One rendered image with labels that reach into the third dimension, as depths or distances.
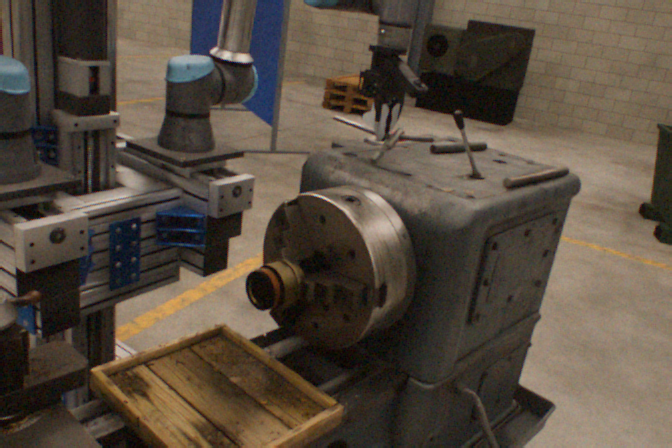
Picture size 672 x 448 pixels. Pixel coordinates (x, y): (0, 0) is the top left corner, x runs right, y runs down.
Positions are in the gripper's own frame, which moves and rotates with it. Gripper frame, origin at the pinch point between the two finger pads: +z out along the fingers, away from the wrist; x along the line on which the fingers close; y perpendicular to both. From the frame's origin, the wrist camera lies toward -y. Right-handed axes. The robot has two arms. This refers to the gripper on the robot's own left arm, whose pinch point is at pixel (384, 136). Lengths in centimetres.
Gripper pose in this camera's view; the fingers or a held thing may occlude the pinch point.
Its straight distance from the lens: 143.8
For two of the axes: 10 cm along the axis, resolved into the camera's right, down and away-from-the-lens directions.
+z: -1.4, 9.2, 3.6
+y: -7.2, -3.4, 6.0
